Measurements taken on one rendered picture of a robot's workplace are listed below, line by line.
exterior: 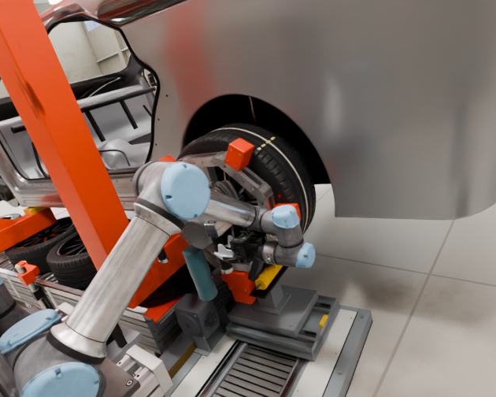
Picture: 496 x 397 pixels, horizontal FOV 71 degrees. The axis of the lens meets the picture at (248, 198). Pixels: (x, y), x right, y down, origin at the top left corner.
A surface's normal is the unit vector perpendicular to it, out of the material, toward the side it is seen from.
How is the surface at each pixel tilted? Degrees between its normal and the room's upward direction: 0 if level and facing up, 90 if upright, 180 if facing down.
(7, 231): 90
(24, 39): 90
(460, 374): 0
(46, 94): 90
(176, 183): 86
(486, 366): 0
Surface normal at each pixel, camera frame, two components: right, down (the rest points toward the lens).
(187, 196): 0.71, 0.00
